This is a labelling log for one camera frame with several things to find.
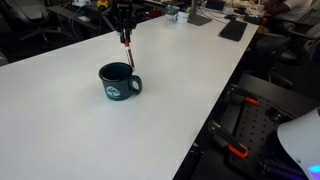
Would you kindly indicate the orange black clamp far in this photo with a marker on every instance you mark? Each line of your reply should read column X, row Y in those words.
column 248, row 96

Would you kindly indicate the dark teal enamel mug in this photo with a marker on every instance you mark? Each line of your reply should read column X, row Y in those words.
column 119, row 82

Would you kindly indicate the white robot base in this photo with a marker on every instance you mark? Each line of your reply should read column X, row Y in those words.
column 300, row 138

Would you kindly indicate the black keyboard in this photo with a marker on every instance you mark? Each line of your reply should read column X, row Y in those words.
column 234, row 30

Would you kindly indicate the orange white marker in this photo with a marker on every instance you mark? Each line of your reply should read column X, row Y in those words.
column 129, row 54

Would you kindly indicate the white coffee mug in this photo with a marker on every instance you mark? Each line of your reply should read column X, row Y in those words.
column 181, row 17

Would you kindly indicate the grey monitor stand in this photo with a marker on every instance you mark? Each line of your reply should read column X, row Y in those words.
column 194, row 18

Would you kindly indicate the orange black clamp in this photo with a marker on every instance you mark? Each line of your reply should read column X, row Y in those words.
column 248, row 96
column 234, row 146

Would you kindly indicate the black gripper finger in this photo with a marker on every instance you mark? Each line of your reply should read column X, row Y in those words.
column 128, row 35
column 121, row 36

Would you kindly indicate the seated person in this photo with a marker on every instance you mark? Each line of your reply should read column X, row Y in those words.
column 286, row 10

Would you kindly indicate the black perforated mounting board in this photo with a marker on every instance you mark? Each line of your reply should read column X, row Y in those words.
column 255, row 126

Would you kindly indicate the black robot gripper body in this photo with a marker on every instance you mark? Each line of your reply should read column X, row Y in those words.
column 124, row 15

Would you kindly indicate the orange black clamp near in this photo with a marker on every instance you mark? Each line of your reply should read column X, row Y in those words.
column 234, row 146

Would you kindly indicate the black office chair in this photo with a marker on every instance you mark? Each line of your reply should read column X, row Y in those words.
column 33, row 13

